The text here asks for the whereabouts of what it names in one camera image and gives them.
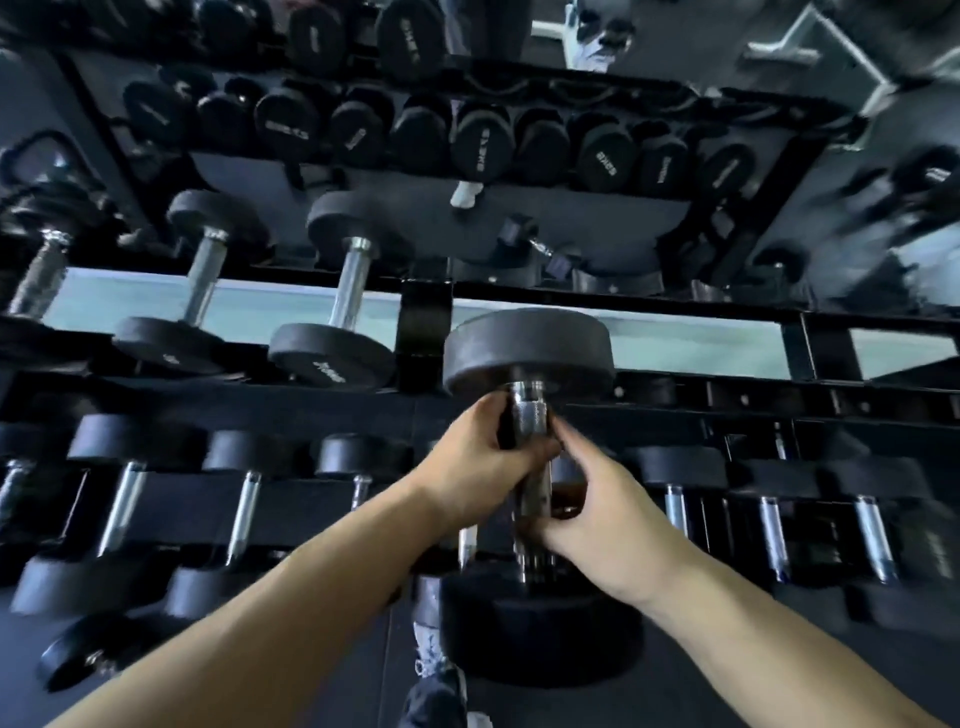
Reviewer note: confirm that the person's left hand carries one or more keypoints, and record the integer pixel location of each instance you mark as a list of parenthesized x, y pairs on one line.
[(480, 469)]

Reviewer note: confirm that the person's right hand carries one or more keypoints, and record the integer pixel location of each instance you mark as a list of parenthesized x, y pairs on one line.
[(622, 540)]

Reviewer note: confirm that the large black round dumbbell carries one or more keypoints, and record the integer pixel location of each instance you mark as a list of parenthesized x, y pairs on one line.
[(525, 349), (330, 356)]

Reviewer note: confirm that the black metal dumbbell rack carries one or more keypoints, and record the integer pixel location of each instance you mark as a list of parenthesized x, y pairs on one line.
[(424, 322)]

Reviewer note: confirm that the medium black round dumbbell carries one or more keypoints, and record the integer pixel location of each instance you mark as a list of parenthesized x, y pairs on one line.
[(202, 277)]

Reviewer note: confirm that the row of black dumbbells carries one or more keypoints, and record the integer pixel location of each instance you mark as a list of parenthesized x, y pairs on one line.
[(135, 439)]

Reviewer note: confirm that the small black round dumbbell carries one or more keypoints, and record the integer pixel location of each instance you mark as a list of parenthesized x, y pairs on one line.
[(41, 277)]

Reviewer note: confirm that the person's left forearm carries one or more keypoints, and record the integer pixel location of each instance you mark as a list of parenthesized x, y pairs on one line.
[(262, 637)]

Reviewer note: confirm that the person's right forearm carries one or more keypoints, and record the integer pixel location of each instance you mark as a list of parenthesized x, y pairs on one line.
[(765, 652)]

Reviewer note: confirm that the black rubber floor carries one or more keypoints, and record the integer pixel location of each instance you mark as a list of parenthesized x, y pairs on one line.
[(885, 652)]

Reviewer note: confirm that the grey white sneaker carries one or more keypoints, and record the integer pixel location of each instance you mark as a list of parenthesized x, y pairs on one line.
[(431, 637)]

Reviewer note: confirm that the grey trousers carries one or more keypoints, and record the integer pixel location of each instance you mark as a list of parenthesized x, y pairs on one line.
[(431, 705)]

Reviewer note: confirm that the large wall mirror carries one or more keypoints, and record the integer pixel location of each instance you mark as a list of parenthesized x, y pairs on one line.
[(600, 217)]

